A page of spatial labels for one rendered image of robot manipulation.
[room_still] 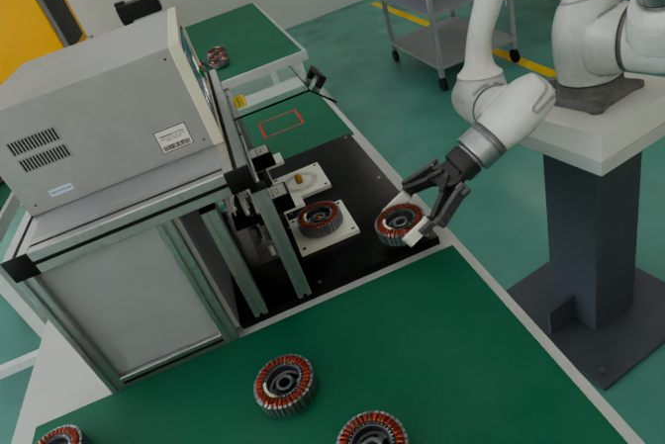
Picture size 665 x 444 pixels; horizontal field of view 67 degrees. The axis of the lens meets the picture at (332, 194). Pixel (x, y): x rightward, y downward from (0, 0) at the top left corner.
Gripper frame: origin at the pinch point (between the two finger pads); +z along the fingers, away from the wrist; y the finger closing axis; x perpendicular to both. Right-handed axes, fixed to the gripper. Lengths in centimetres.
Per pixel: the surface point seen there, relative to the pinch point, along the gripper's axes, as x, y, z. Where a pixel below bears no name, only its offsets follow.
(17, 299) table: 29, 93, 132
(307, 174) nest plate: 1.8, 43.8, 13.1
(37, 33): 88, 364, 121
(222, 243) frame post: 29.5, -3.3, 25.2
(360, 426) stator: 7.4, -37.6, 23.6
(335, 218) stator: 4.5, 12.7, 11.1
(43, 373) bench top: 32, 11, 81
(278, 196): 18.7, 14.5, 15.8
